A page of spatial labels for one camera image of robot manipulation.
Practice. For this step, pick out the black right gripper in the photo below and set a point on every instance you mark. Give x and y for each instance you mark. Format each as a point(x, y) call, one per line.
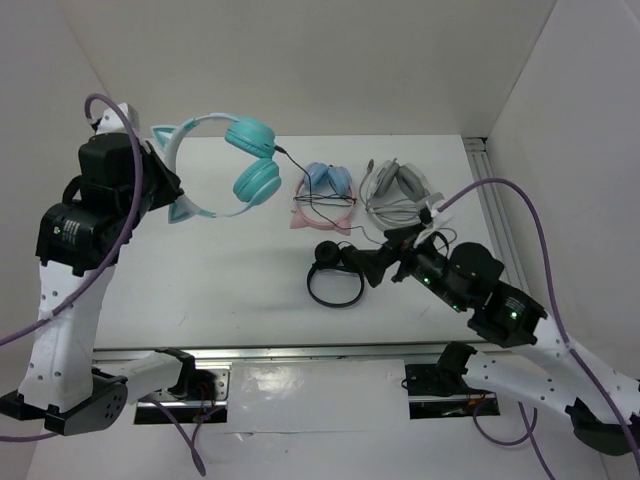
point(371, 261)

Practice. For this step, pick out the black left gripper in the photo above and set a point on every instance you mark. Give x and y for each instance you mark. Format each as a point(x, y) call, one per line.
point(151, 158)

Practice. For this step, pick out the teal cat-ear headphones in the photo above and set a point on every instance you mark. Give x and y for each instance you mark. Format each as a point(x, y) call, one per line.
point(258, 183)

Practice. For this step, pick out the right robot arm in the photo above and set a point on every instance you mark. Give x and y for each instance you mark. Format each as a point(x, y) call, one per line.
point(601, 404)

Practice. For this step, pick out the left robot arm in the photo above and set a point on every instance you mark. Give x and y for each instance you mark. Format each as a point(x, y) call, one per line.
point(78, 247)

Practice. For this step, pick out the small black headphones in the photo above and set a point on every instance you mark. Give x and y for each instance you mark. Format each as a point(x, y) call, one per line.
point(329, 272)

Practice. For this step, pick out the pink blue cat-ear headphones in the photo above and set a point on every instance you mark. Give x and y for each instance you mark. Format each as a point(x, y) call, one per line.
point(324, 199)

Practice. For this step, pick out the grey white headset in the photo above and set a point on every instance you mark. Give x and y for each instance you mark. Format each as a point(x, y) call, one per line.
point(393, 195)

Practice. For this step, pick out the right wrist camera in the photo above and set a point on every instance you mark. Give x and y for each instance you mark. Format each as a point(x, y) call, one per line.
point(432, 216)

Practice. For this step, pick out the aluminium rail front edge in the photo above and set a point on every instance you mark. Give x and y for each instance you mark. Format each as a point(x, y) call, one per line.
point(305, 352)

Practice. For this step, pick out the aluminium rail right side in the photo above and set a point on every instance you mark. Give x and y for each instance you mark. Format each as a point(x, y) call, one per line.
point(494, 212)

